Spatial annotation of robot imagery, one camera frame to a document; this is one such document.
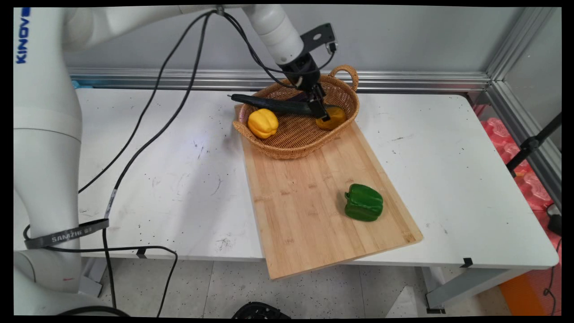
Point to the grey table leg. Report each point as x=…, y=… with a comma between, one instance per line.
x=92, y=276
x=471, y=285

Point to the aluminium back frame rail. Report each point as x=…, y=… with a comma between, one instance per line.
x=202, y=78

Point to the blue foam mat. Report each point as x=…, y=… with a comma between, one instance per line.
x=77, y=84

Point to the dark green cucumber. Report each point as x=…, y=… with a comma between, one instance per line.
x=269, y=104

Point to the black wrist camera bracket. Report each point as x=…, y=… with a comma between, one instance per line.
x=318, y=36

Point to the black tape piece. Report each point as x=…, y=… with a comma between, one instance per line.
x=466, y=263
x=141, y=253

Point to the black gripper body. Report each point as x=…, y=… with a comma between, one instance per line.
x=301, y=72

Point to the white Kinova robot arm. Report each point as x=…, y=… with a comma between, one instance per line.
x=45, y=112

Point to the woven wicker basket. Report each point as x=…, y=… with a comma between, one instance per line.
x=296, y=134

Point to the green bell pepper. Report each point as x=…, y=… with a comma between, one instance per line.
x=364, y=202

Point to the black tripod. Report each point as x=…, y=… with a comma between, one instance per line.
x=531, y=144

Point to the aluminium side frame rail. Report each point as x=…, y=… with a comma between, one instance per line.
x=529, y=134

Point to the aluminium corner frame post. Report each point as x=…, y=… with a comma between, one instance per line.
x=515, y=40

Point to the wooden cutting board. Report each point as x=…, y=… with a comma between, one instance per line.
x=305, y=215

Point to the pink foam mat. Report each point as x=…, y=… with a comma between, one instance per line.
x=533, y=188

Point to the orange bell pepper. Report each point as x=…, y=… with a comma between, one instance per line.
x=337, y=117

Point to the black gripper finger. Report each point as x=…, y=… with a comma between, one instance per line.
x=311, y=96
x=323, y=110

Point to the yellow bell pepper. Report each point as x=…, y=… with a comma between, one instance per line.
x=263, y=123

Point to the black round floor object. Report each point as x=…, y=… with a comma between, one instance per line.
x=260, y=310

